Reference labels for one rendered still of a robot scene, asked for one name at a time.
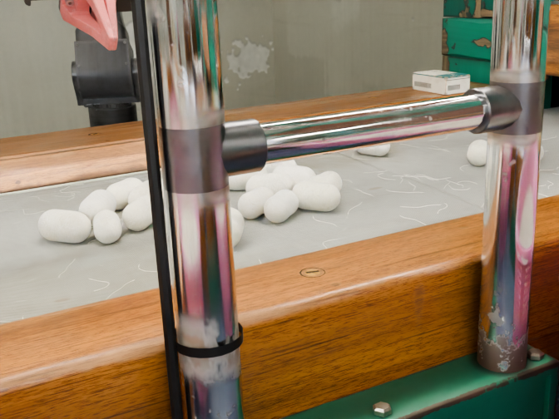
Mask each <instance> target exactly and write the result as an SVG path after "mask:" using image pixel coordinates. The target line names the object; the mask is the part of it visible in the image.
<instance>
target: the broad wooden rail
mask: <svg viewBox="0 0 559 419"><path fill-rule="evenodd" d="M464 93H465V92H464ZM464 93H458V94H452V95H441V94H437V93H432V92H426V91H418V90H414V89H413V87H412V86H406V87H399V88H394V89H387V90H380V91H367V92H360V93H354V94H348V95H341V96H328V97H321V98H314V99H308V100H302V101H289V102H282V103H275V104H269V105H263V106H250V107H243V108H236V109H229V110H225V121H237V120H244V119H250V118H254V119H255V120H257V121H258V122H259V123H264V122H271V121H282V120H288V119H294V118H301V117H307V116H319V115H325V114H331V113H338V112H344V111H355V110H362V109H368V108H374V107H380V106H391V105H397V104H403V103H409V102H415V101H426V100H432V99H438V98H444V97H450V96H461V95H463V94H464ZM146 170H147V166H146V149H145V141H144V132H143V124H142V121H133V122H126V123H119V124H112V125H105V126H93V127H87V128H80V129H73V130H66V131H54V132H48V133H41V134H34V135H27V136H14V137H8V138H2V139H0V194H4V193H9V192H14V191H20V190H30V189H36V188H41V187H46V186H52V185H61V184H66V183H72V182H78V181H83V180H93V179H98V178H104V177H109V176H114V175H124V174H130V173H135V172H141V171H146Z"/></svg>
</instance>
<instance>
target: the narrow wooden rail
mask: <svg viewBox="0 0 559 419"><path fill-rule="evenodd" d="M483 213H484V212H482V213H477V214H471V215H467V216H463V217H460V218H456V219H450V220H446V221H442V222H438V223H435V224H428V225H424V226H421V227H417V228H413V229H406V230H403V231H399V232H396V233H391V234H386V235H381V236H378V237H374V238H370V239H364V240H360V241H356V242H353V243H349V244H342V245H339V246H334V247H331V248H327V249H321V250H317V251H314V252H309V253H306V254H299V255H295V256H292V257H288V258H284V259H278V260H274V261H270V262H267V263H262V264H257V265H253V266H249V267H245V268H242V269H235V286H236V299H237V313H238V322H239V323H240V324H241V326H242V327H243V336H244V337H243V342H242V344H241V345H240V364H241V377H242V391H243V403H244V417H245V419H280V418H282V417H286V416H289V415H292V414H295V413H297V412H301V411H303V410H306V409H309V408H311V407H316V406H318V405H321V404H324V403H326V402H331V401H333V400H336V399H339V398H341V397H346V396H348V395H350V394H353V393H356V392H360V391H363V390H365V389H368V388H371V387H375V386H377V385H380V384H383V383H386V382H389V381H392V380H394V379H397V378H400V377H404V376H407V375H409V374H412V373H415V372H419V371H422V370H424V369H427V368H430V367H433V366H436V365H438V364H441V363H444V362H448V361H451V360H453V359H456V358H459V357H463V356H466V355H468V354H471V353H473V352H477V340H478V321H479V304H480V285H481V267H482V231H483ZM527 344H529V345H531V346H533V347H534V348H539V349H540V350H541V351H542V352H544V353H545V354H547V355H549V356H551V357H554V358H555V359H557V360H558V361H559V195H553V196H549V197H546V198H542V199H538V200H537V219H536V232H535V244H534V256H533V268H532V292H531V304H530V317H529V329H528V341H527ZM0 419H171V403H170V394H169V385H168V376H167V367H166V350H165V342H164V333H163V325H162V316H161V301H160V292H159V288H153V289H149V290H146V291H141V292H138V293H131V294H127V295H124V296H120V297H116V298H110V299H106V300H102V301H99V302H95V303H89V304H85V305H81V306H77V307H74V308H67V309H63V310H60V311H56V312H52V313H45V314H42V315H38V316H34V317H30V318H24V319H20V320H17V321H13V322H9V323H3V324H0Z"/></svg>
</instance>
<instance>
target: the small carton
mask: <svg viewBox="0 0 559 419"><path fill-rule="evenodd" d="M413 89H414V90H418V91H426V92H432V93H437V94H441V95H452V94H458V93H464V92H466V91H467V90H469V89H470V75H469V74H464V73H458V72H451V71H440V70H431V71H417V72H413Z"/></svg>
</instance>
